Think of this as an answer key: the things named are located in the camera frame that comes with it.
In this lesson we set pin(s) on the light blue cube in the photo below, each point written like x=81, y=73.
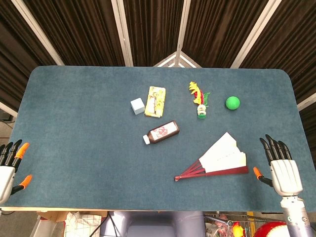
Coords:
x=137, y=106

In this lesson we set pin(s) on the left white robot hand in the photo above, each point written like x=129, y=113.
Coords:
x=6, y=176

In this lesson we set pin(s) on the colourful feather shuttlecock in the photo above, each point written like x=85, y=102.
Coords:
x=198, y=95

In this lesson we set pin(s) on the grey-purple robot torso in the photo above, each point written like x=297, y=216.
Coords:
x=148, y=224

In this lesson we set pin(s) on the brown bottle with white cap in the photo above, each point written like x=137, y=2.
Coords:
x=163, y=131

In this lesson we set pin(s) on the white metal frame post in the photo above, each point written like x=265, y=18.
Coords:
x=122, y=29
x=37, y=30
x=254, y=32
x=184, y=24

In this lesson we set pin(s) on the blue felt table mat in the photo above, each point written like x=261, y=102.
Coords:
x=74, y=98

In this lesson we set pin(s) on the yellow snack packet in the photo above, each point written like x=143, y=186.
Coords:
x=155, y=101

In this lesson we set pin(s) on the white triangular frame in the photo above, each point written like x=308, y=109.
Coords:
x=176, y=59

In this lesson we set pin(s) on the white paper folding fan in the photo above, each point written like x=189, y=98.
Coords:
x=222, y=155

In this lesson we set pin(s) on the yellow rubber toy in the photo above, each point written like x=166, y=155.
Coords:
x=237, y=229

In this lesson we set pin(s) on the dark brown pleated curtain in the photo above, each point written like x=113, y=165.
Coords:
x=153, y=24

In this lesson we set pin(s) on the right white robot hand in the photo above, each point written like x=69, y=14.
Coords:
x=286, y=176

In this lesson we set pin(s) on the green ball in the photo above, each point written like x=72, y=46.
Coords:
x=232, y=103

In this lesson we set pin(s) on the cardboard box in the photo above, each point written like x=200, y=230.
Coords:
x=53, y=215

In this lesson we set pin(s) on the white checked cloth bag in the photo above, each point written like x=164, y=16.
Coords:
x=81, y=225

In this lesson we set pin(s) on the red and white ball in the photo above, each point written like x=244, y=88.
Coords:
x=271, y=229

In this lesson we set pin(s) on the white table leg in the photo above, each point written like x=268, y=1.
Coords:
x=42, y=227

